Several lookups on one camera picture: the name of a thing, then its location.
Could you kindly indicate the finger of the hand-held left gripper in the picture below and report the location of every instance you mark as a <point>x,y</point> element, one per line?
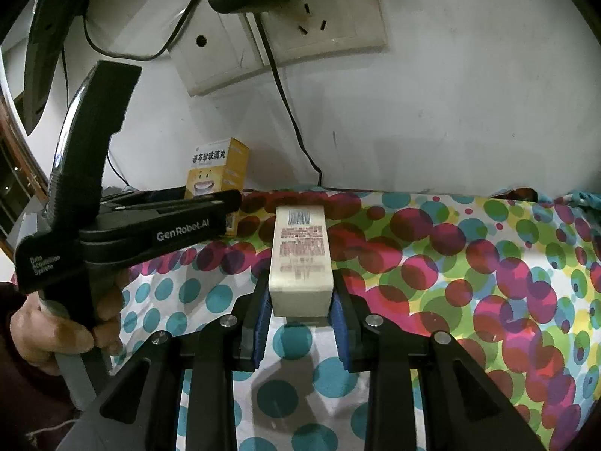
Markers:
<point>141,201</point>

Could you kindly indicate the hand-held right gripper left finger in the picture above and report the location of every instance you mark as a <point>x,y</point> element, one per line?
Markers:
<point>260,329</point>

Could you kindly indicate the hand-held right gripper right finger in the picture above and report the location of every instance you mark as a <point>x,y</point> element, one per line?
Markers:
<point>340,333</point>

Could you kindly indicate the beige box with red label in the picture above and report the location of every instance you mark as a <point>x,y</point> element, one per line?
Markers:
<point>300,263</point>

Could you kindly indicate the orange medicine box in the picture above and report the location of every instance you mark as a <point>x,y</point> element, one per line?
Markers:
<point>216,164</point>

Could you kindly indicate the person's left hand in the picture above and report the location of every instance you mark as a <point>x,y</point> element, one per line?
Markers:
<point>51,333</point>

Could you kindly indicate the black monitor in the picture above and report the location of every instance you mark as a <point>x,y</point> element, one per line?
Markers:
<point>47,56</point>

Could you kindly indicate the polka dot cloth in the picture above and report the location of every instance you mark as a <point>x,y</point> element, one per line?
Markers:
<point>469,268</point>

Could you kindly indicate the teal cloth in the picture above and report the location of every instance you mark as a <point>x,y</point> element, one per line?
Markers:
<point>584,197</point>

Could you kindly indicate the wall plate with round hole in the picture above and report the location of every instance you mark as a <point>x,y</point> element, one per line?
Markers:
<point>211,51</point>

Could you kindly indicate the wall power socket plate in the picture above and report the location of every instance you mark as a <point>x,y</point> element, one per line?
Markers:
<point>328,19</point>

